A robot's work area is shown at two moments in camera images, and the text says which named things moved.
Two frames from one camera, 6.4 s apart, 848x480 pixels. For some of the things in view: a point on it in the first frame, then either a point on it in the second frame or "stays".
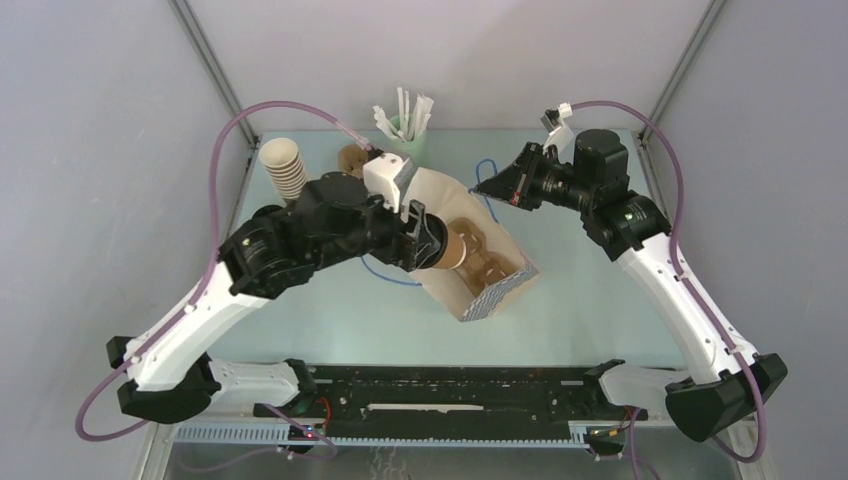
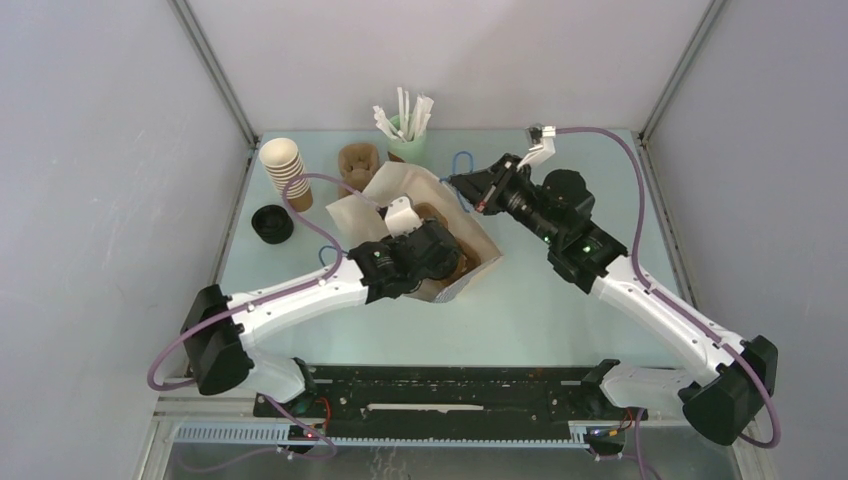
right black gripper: (514, 183) to (484, 188)
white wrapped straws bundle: (411, 126) stays
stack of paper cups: (282, 158) stays
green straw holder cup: (415, 149) stays
